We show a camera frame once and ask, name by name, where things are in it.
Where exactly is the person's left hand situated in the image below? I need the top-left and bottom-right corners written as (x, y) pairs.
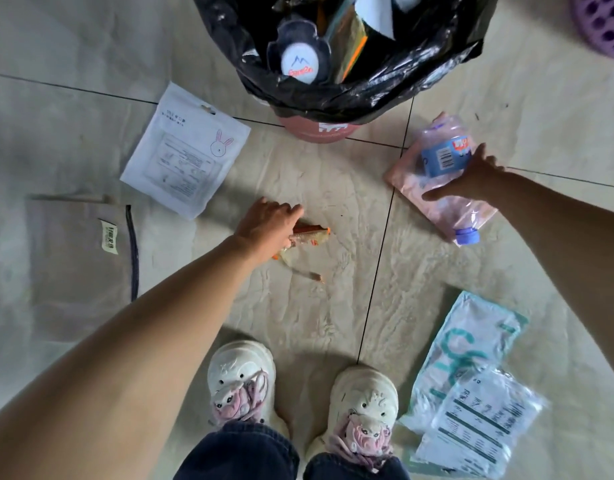
top-left (234, 197), bottom-right (305, 268)

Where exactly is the person's right hand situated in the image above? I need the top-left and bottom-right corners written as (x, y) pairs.
top-left (422, 143), bottom-right (507, 203)

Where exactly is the orange snack wrapper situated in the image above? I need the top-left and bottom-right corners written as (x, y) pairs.
top-left (272, 222), bottom-right (332, 261)

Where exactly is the clear bottle with blue label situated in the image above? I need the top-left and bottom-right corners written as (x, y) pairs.
top-left (418, 115), bottom-right (498, 247)

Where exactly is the person's left forearm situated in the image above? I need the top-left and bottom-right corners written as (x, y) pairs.
top-left (0, 234), bottom-right (262, 480)

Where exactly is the person's right forearm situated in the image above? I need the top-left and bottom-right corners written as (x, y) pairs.
top-left (487, 167), bottom-right (614, 390)

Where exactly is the pink plastic packet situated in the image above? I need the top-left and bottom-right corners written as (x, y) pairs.
top-left (384, 112), bottom-right (498, 243)

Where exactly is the torn wrapper strip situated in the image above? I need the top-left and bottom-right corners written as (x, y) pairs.
top-left (282, 255), bottom-right (324, 284)

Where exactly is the pink trash bin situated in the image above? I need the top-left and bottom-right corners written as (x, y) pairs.
top-left (272, 107), bottom-right (367, 144)

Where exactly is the white pouch with rabbit print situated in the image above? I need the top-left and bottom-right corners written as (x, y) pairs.
top-left (119, 82), bottom-right (252, 221)

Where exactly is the teal printed plastic bag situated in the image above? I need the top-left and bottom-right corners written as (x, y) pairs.
top-left (398, 291), bottom-right (530, 435)

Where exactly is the dark bottle with white base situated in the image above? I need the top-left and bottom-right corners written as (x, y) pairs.
top-left (266, 19), bottom-right (333, 86)

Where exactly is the black trash bag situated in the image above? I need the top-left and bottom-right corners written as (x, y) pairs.
top-left (192, 0), bottom-right (500, 126)

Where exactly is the person's left white shoe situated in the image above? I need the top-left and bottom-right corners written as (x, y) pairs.
top-left (207, 340), bottom-right (291, 439)

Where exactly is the person's white shoe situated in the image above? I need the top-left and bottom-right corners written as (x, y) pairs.
top-left (304, 365), bottom-right (400, 469)
top-left (207, 340), bottom-right (291, 439)

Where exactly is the gold and orange foil wrapper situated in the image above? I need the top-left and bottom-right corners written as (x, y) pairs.
top-left (329, 2), bottom-right (369, 84)

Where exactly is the small pale yellow label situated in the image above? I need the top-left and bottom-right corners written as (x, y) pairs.
top-left (99, 220), bottom-right (119, 256)

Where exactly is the white paper scrap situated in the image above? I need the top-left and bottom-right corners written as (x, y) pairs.
top-left (354, 0), bottom-right (398, 41)

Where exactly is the person's right white shoe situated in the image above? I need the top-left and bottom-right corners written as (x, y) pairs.
top-left (304, 365), bottom-right (400, 469)

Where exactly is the clear zipper plastic bag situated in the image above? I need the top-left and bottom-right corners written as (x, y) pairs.
top-left (26, 195), bottom-right (141, 343)

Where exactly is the purple perforated plastic basket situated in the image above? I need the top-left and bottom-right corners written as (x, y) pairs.
top-left (569, 0), bottom-right (614, 60)

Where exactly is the clear bag with printed label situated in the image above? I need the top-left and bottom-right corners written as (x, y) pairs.
top-left (414, 367), bottom-right (547, 479)

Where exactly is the person's left jeans leg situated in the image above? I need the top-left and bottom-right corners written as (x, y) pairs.
top-left (173, 421), bottom-right (301, 480)

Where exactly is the person's jeans leg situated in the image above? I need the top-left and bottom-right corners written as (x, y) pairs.
top-left (303, 452), bottom-right (410, 480)
top-left (173, 421), bottom-right (301, 480)

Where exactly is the person's right jeans leg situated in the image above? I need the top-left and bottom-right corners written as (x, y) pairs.
top-left (303, 452), bottom-right (410, 480)

